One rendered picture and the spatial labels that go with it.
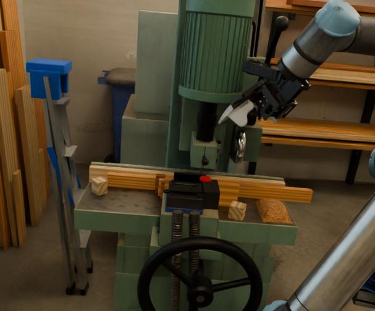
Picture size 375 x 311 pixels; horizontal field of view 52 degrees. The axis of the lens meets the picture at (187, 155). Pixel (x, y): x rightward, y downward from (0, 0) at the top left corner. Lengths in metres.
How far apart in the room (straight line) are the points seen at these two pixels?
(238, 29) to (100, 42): 2.53
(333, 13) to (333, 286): 0.48
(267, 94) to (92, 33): 2.71
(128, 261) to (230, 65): 0.60
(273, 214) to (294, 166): 2.82
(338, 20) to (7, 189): 2.03
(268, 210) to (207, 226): 0.23
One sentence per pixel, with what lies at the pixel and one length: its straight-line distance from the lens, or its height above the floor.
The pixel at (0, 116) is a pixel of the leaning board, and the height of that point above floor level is 0.81.
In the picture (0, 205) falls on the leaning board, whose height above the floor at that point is 0.30.
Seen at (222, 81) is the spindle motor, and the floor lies 1.26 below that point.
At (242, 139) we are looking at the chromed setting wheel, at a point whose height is 1.06.
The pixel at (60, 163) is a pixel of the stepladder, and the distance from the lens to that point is 1.83.
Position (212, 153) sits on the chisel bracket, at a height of 1.05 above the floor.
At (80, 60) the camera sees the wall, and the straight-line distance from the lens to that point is 3.50.
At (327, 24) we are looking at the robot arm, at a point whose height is 1.41.
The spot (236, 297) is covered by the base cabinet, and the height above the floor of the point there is 0.66.
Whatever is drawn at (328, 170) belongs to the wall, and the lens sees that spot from 4.04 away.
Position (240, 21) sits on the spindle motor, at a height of 1.40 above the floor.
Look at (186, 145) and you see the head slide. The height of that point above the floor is 1.02.
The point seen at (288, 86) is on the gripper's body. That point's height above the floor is 1.28.
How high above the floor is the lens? 1.40
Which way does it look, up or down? 20 degrees down
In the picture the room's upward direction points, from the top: 6 degrees clockwise
